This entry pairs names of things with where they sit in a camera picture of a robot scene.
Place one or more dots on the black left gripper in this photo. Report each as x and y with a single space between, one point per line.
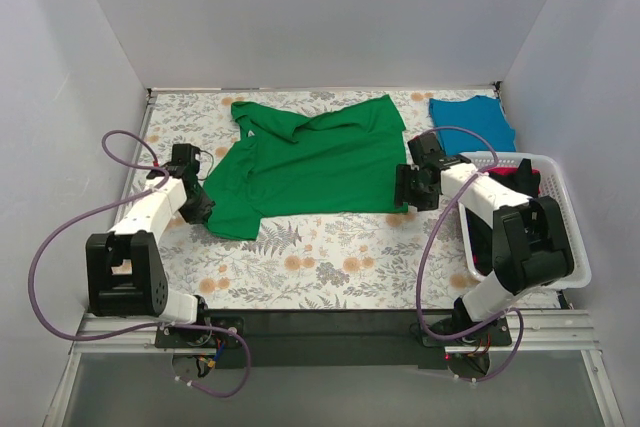
201 204

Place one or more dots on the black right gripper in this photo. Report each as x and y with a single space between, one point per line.
412 187

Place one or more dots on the green t shirt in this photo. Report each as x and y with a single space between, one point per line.
286 163

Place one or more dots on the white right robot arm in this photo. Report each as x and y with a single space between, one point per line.
529 243

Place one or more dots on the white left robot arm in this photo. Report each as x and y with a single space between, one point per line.
125 273

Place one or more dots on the floral table cloth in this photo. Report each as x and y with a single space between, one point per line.
350 261

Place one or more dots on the red t shirt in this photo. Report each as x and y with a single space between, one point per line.
524 180

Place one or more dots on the folded blue t shirt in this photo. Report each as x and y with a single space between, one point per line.
480 114

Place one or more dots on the black t shirt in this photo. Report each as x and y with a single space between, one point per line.
480 236

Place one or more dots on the white plastic laundry basket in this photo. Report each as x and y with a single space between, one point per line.
552 184

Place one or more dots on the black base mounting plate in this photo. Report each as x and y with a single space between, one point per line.
305 338

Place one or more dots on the aluminium frame rail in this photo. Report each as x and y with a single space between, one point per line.
544 330

